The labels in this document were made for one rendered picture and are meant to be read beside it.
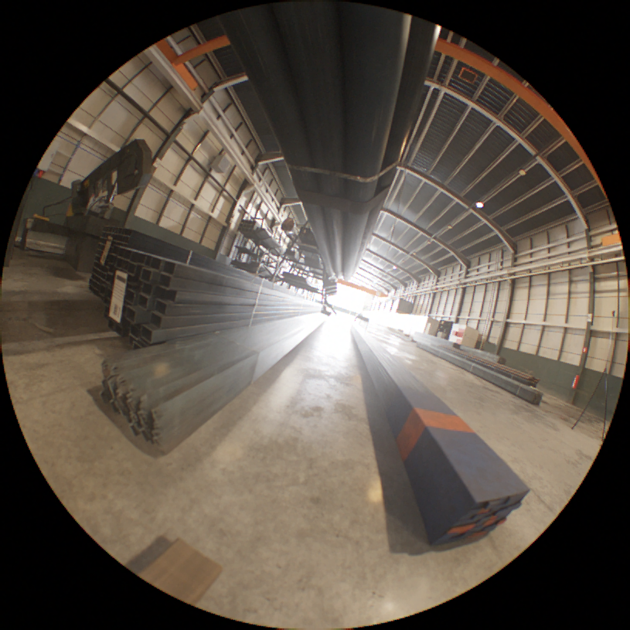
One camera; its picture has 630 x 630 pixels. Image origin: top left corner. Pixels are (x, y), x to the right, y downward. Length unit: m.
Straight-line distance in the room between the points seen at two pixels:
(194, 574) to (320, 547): 0.24
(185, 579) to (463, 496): 0.49
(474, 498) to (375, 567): 0.23
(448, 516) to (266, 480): 0.43
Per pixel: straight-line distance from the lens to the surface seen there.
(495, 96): 10.34
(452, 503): 0.55
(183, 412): 0.47
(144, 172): 2.66
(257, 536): 0.45
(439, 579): 0.57
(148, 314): 0.69
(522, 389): 4.40
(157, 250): 1.38
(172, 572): 0.37
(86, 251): 2.94
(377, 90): 0.68
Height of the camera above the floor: 0.42
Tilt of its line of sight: 3 degrees down
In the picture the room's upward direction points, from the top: 18 degrees clockwise
